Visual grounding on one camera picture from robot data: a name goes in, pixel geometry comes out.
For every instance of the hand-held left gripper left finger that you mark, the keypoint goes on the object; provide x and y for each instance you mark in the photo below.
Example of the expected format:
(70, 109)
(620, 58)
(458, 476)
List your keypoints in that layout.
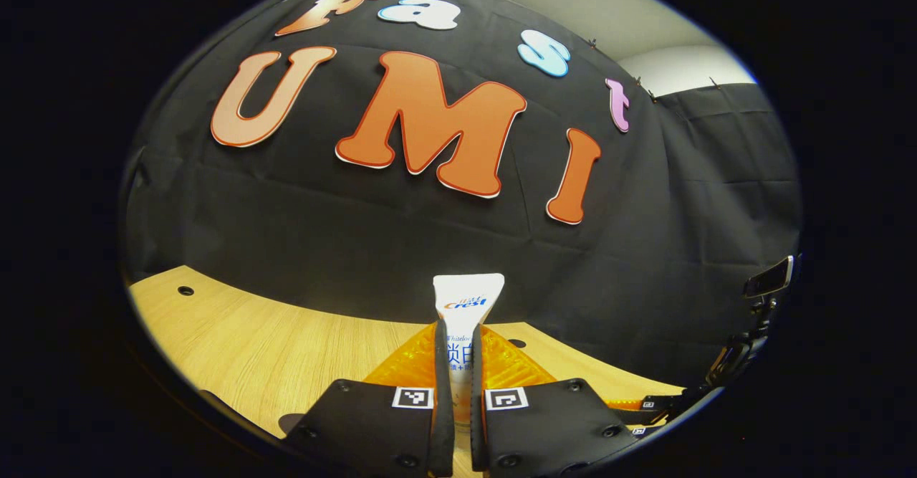
(443, 406)

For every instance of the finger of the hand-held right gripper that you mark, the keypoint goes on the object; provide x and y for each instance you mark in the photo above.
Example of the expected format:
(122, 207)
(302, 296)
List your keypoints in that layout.
(641, 430)
(663, 403)

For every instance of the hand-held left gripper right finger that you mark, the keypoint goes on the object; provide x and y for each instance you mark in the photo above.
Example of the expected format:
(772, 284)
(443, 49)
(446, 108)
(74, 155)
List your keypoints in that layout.
(478, 406)

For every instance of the white toothpaste tube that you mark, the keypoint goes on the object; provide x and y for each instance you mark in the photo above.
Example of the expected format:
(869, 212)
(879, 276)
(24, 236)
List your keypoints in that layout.
(467, 299)

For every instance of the dark brown round coaster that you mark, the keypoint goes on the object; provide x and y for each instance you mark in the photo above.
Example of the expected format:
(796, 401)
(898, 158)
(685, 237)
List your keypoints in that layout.
(290, 423)

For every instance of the phone on stand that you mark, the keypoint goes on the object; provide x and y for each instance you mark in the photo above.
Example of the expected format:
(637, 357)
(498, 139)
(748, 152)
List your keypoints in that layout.
(770, 277)

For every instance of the black backdrop cloth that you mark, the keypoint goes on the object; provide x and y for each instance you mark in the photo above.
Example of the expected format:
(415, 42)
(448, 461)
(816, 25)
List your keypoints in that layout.
(358, 234)

